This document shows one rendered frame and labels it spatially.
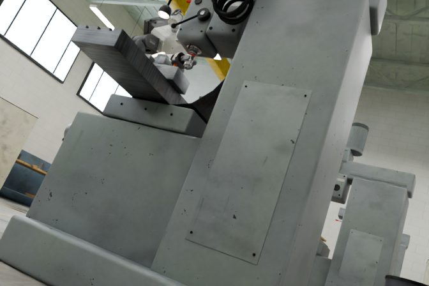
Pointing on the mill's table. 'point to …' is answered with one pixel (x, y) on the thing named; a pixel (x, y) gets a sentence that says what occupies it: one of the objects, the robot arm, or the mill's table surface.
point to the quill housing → (193, 32)
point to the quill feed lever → (196, 16)
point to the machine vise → (173, 75)
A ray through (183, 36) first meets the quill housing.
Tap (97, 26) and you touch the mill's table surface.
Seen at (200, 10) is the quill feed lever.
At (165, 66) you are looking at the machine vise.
